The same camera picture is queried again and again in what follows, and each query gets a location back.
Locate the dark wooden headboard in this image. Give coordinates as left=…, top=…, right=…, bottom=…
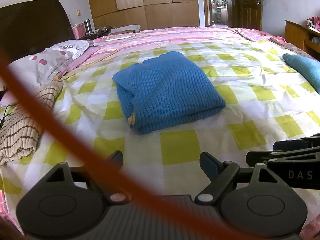
left=0, top=0, right=74, bottom=62

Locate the orange cable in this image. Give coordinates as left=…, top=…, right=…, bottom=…
left=0, top=52, right=253, bottom=240

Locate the wooden wardrobe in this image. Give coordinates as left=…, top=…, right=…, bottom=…
left=88, top=0, right=200, bottom=30

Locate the wooden side cabinet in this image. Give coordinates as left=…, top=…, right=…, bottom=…
left=285, top=20, right=319, bottom=60

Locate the beige brown striped garment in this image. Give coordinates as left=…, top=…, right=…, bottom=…
left=1, top=81, right=63, bottom=165

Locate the yellow white checked bedsheet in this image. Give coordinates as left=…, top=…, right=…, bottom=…
left=53, top=40, right=319, bottom=195

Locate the grey cloth on nightstand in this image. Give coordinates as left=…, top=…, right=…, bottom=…
left=110, top=24, right=141, bottom=34

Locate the pink floral blanket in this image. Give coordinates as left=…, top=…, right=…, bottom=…
left=306, top=16, right=320, bottom=31

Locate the blue yellow striped knit sweater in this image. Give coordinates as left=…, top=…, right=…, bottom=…
left=112, top=51, right=226, bottom=134

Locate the pink storage box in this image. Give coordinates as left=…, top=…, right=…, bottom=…
left=72, top=22, right=86, bottom=40

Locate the pink striped quilt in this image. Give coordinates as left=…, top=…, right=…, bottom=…
left=53, top=26, right=286, bottom=81

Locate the grey pillow with pink dots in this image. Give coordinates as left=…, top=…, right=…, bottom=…
left=8, top=40, right=93, bottom=93

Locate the light blue folded garment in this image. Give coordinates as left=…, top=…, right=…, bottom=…
left=283, top=54, right=320, bottom=94

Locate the brown wooden door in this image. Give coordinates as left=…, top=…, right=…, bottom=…
left=234, top=0, right=263, bottom=30

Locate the metal thermos cup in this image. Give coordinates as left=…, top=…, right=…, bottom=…
left=84, top=19, right=92, bottom=35

